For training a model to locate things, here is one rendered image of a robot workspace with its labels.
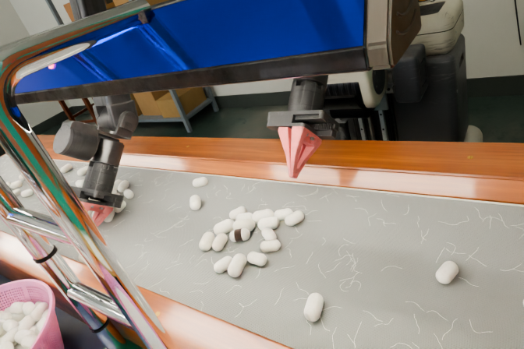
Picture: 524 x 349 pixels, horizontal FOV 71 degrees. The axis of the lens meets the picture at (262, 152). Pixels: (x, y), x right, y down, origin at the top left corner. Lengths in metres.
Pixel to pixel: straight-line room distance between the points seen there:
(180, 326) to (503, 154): 0.52
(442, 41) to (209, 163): 0.81
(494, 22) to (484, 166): 1.88
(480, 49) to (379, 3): 2.28
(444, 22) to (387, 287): 0.93
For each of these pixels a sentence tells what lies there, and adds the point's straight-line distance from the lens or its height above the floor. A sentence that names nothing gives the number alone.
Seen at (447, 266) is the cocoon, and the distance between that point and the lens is 0.49.
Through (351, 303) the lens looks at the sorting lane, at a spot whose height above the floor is 0.74.
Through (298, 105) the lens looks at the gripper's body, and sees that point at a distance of 0.59.
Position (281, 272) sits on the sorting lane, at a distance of 0.54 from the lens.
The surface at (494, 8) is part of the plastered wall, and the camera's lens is 2.45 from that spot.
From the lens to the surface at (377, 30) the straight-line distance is 0.24.
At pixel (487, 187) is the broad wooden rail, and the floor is 0.75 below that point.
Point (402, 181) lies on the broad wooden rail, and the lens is 0.63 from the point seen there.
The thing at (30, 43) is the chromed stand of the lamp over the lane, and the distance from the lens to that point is 0.33.
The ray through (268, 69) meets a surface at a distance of 0.28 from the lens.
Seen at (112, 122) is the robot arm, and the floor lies 0.92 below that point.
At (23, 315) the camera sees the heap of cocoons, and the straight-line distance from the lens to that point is 0.79.
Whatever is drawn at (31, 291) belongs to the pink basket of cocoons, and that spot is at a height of 0.75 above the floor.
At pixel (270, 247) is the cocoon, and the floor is 0.75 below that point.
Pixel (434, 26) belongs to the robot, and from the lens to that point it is 1.28.
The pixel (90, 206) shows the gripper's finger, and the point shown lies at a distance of 0.80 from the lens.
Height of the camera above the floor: 1.12
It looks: 27 degrees down
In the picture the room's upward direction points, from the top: 19 degrees counter-clockwise
